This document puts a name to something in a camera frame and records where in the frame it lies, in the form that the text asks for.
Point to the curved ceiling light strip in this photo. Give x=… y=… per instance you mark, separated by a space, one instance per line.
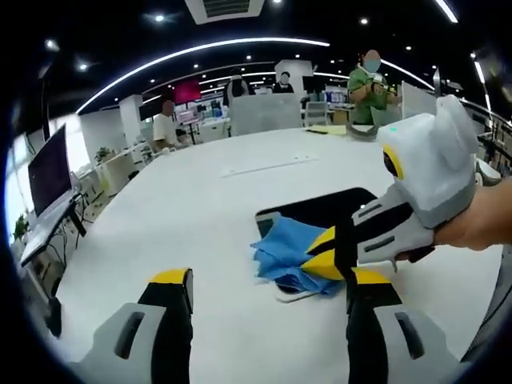
x=408 y=74
x=200 y=50

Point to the black tablet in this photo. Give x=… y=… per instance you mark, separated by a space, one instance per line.
x=312 y=208

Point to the straight ceiling light strip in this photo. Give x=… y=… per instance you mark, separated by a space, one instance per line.
x=446 y=10

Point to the white low cabinet row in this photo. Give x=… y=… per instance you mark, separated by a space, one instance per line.
x=104 y=176

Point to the white partition board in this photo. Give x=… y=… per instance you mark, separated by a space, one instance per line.
x=266 y=116
x=418 y=100

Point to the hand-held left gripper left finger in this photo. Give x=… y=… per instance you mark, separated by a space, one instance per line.
x=136 y=344

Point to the green potted plant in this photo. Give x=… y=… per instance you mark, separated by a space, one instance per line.
x=103 y=154
x=21 y=228

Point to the dark computer monitor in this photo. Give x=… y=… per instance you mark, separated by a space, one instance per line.
x=50 y=172

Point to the white office chair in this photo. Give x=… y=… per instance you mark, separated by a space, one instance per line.
x=316 y=114

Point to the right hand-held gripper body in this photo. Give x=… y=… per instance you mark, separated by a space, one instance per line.
x=436 y=160

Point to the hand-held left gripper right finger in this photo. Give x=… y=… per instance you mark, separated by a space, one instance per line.
x=392 y=344

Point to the small grey desk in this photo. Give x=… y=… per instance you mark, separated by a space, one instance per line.
x=48 y=232

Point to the person's grey clothing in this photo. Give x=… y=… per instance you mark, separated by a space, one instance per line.
x=494 y=308

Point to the ceiling air vent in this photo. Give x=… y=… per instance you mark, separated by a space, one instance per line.
x=224 y=10

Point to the red wall screen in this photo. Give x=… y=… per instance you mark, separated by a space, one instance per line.
x=188 y=91

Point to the blue cleaning cloth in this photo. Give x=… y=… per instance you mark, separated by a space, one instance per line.
x=284 y=248

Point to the person's right hand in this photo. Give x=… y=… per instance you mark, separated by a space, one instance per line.
x=480 y=220

